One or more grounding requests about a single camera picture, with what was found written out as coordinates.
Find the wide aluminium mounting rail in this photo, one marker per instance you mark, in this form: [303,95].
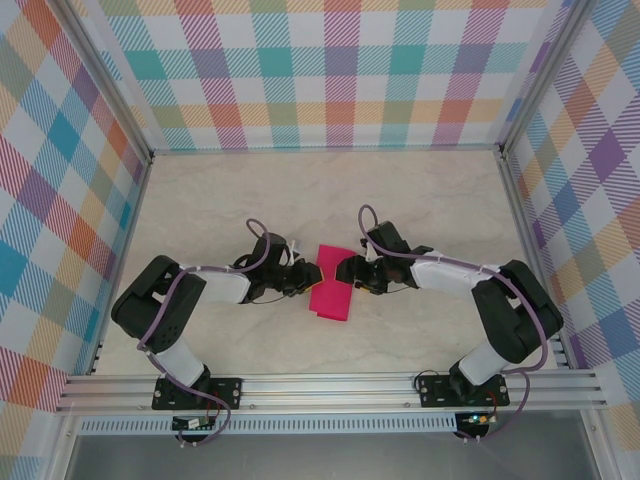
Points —
[325,392]

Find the grey metal sheet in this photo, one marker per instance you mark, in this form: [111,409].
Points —
[325,460]

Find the slotted aluminium side bracket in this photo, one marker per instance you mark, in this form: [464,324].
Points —
[96,357]
[559,352]

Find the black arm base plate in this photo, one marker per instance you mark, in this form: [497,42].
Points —
[230,392]
[432,390]

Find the aluminium frame post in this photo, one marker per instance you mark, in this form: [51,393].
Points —
[536,75]
[111,75]

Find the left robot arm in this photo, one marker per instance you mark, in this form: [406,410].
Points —
[220,289]

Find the long aluminium frame rail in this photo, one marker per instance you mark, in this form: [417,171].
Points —
[325,149]

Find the pink paper sheet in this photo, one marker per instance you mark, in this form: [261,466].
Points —
[330,300]

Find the small circuit board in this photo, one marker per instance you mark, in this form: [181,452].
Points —
[477,419]
[192,424]

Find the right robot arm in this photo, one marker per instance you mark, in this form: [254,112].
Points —
[450,277]

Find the aluminium side rail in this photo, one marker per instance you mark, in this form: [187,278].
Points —
[522,210]
[134,210]

